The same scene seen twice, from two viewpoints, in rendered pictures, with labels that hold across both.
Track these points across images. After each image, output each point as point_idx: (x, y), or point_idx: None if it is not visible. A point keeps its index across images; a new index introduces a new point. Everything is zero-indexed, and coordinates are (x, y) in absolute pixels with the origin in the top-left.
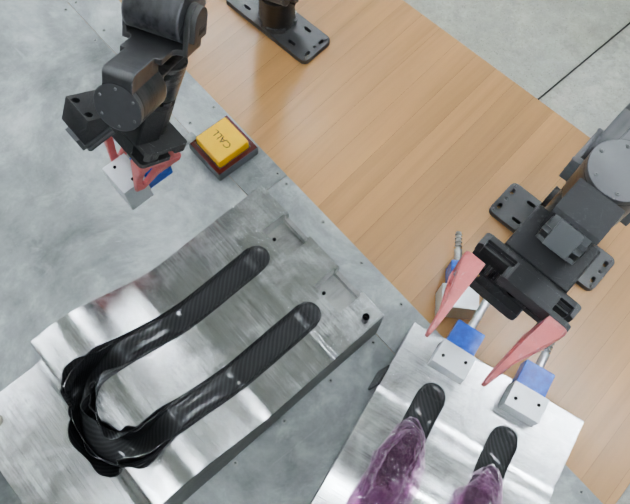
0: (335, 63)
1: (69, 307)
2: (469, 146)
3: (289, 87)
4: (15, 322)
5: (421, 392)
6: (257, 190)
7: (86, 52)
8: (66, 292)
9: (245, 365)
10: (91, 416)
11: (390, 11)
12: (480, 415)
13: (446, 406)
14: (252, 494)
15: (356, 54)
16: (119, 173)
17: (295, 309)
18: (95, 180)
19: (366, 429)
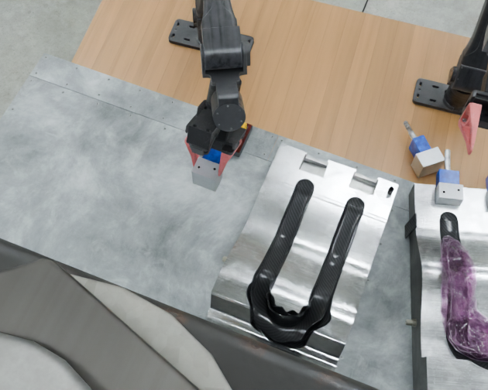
0: (265, 52)
1: (194, 278)
2: (378, 68)
3: (245, 80)
4: (165, 303)
5: (441, 220)
6: (280, 147)
7: (97, 114)
8: (185, 269)
9: (336, 251)
10: (277, 313)
11: (279, 4)
12: (481, 217)
13: (459, 221)
14: (375, 330)
15: (274, 40)
16: (204, 169)
17: (346, 205)
18: (158, 193)
19: (426, 252)
